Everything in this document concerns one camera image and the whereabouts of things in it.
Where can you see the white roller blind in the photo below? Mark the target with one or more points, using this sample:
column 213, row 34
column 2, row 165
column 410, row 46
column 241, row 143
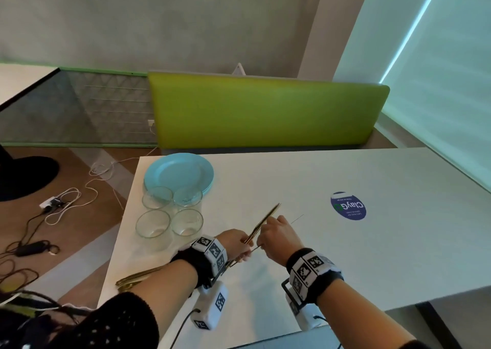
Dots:
column 441, row 92

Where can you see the white sign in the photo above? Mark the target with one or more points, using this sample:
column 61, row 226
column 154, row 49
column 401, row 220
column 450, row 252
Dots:
column 239, row 70

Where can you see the clear drinking glass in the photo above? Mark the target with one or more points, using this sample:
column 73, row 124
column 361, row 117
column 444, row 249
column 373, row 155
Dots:
column 157, row 197
column 153, row 226
column 188, row 195
column 186, row 222

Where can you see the white side table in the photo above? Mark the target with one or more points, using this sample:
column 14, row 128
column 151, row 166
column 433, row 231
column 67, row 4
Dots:
column 23, row 76

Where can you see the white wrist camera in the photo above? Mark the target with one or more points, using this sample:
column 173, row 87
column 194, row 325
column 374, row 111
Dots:
column 209, row 306
column 307, row 320

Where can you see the black knitted sleeve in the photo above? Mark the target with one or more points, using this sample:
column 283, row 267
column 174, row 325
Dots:
column 414, row 345
column 115, row 322

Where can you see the person's right hand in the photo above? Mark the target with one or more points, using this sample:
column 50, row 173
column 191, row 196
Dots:
column 282, row 241

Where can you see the person's left hand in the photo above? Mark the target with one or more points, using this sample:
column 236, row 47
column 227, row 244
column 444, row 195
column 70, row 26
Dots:
column 234, row 243

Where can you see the blue round sticker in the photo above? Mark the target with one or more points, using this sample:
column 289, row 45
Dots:
column 348, row 205

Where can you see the black power brick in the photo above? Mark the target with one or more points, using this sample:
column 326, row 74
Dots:
column 30, row 248

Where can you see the green bench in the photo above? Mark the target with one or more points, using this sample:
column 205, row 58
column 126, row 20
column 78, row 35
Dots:
column 268, row 111

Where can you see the white power strip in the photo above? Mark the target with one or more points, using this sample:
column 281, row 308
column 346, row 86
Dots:
column 50, row 204

